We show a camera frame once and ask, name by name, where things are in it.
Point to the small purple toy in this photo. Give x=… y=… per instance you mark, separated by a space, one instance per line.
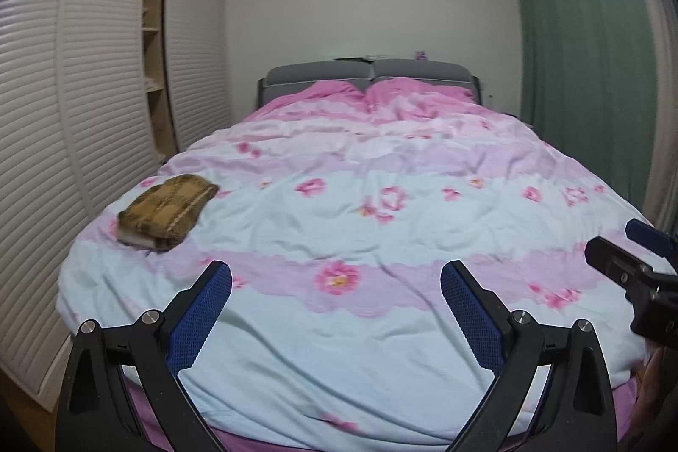
x=421 y=56

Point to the green curtain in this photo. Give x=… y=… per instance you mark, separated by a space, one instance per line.
x=577 y=33

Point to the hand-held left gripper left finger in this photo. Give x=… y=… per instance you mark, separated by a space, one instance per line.
x=204 y=319

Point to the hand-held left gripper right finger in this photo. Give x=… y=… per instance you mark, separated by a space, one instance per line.
x=471 y=319

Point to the flat dark object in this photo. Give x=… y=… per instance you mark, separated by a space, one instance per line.
x=365 y=58

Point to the wooden open wardrobe shelf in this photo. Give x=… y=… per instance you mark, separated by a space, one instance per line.
x=153 y=44

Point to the brown plaid garment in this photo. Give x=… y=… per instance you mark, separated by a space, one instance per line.
x=164 y=208

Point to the grey padded headboard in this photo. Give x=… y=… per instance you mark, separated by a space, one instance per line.
x=318 y=73

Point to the pink floral duvet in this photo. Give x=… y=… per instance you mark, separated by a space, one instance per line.
x=371 y=219

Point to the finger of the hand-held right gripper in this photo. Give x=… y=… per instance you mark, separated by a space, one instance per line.
x=614 y=264
x=649 y=235

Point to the pink bed sheet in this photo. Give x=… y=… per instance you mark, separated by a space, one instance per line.
x=153 y=415

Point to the white louvered wardrobe door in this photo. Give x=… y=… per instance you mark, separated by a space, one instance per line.
x=111 y=86
x=32 y=166
x=196 y=44

